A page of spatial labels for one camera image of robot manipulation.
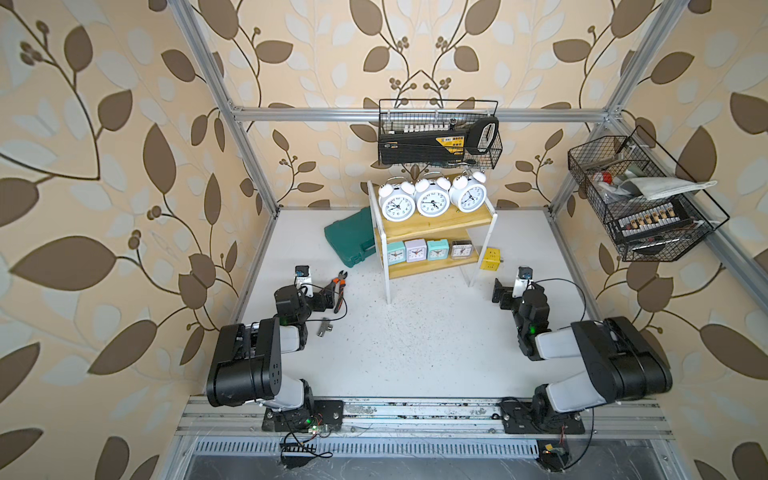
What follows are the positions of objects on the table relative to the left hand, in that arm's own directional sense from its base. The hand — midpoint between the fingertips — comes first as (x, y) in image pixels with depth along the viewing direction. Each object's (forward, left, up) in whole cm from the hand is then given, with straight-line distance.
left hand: (318, 280), depth 93 cm
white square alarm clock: (+2, -30, +14) cm, 33 cm away
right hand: (0, -61, +1) cm, 61 cm away
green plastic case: (+22, -8, -6) cm, 24 cm away
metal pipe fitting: (-13, -3, -6) cm, 14 cm away
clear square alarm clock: (+3, -43, +13) cm, 45 cm away
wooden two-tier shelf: (0, -39, +27) cm, 47 cm away
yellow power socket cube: (+9, -56, 0) cm, 57 cm away
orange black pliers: (+4, -6, -6) cm, 9 cm away
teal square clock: (+3, -36, +13) cm, 38 cm away
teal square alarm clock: (+2, -24, +13) cm, 28 cm away
